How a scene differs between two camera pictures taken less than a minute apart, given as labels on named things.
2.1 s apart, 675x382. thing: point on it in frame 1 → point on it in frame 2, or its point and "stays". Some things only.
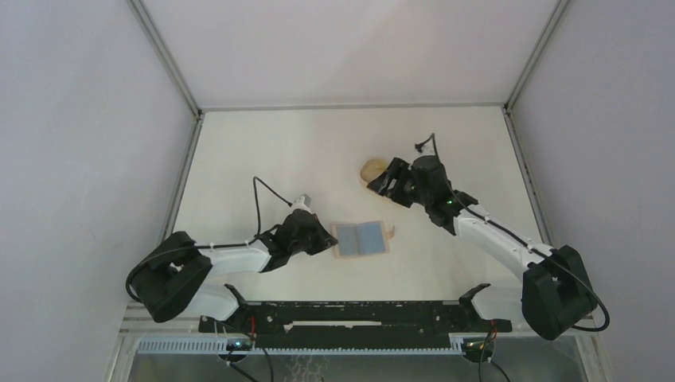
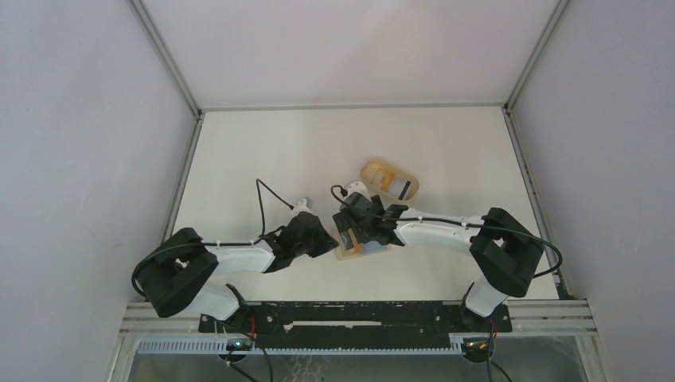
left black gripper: x=324 y=239 stays
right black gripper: x=398 y=169 → x=342 y=223
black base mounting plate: x=306 y=325 stays
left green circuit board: x=239 y=344 stays
